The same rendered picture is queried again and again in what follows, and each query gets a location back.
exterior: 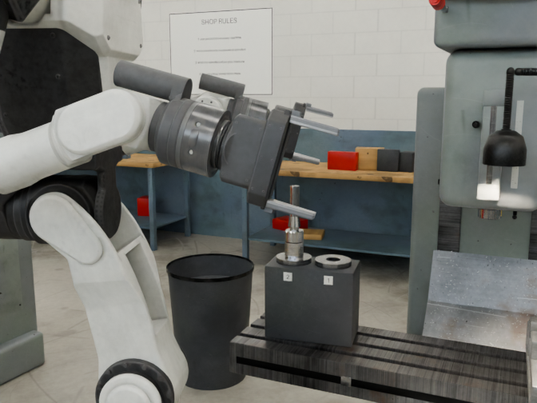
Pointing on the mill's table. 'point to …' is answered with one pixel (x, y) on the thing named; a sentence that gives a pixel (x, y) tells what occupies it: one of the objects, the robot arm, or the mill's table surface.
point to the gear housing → (486, 25)
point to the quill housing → (466, 96)
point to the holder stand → (312, 299)
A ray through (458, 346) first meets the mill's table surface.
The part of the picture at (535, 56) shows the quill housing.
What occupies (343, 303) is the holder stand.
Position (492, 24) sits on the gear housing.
